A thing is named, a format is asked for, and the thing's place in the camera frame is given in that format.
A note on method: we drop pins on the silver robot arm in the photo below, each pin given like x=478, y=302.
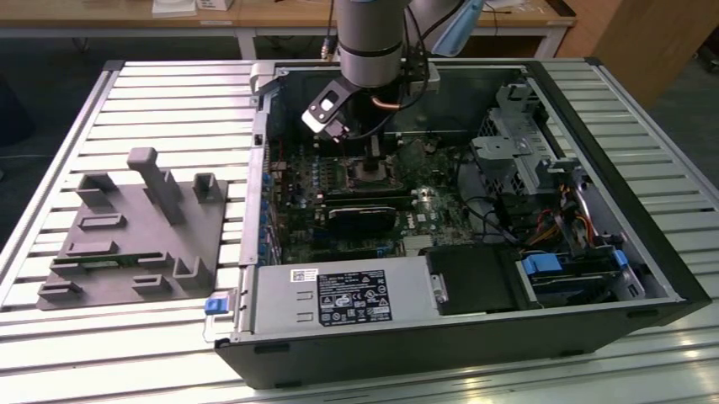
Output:
x=367, y=42

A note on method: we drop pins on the CPU socket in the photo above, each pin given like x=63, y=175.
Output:
x=355, y=179

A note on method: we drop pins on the black RAM stick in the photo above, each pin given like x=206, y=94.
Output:
x=364, y=193

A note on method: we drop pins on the black graphics card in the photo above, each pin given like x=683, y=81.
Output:
x=362, y=221

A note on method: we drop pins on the green motherboard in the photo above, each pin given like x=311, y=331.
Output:
x=432, y=210

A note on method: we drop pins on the small silver heat sink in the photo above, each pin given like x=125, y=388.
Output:
x=419, y=245

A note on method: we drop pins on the grey metal drive cage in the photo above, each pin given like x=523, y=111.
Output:
x=506, y=155

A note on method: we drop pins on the black plastic shroud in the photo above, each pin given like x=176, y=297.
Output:
x=471, y=278

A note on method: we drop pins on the silver power supply unit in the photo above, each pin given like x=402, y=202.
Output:
x=280, y=303

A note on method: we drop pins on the hard disk in blue carrier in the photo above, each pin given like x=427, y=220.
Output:
x=542, y=263

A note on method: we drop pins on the blue case latch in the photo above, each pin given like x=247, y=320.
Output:
x=216, y=306

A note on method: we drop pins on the grey parts rack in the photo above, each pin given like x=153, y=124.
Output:
x=140, y=235

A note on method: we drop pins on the black open PC case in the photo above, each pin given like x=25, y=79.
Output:
x=394, y=357

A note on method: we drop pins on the blue plastic clip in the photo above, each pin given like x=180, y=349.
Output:
x=619, y=257

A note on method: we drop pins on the white box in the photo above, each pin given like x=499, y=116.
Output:
x=173, y=7

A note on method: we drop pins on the green RAM stick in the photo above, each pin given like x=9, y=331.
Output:
x=107, y=262

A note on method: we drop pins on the wooden cabinet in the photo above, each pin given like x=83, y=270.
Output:
x=646, y=42

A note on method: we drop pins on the wooden desk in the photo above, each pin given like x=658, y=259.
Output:
x=112, y=21

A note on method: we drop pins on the white rounded wrist camera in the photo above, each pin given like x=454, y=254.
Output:
x=326, y=105

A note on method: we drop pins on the small silver wrist camera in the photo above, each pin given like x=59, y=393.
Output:
x=424, y=82

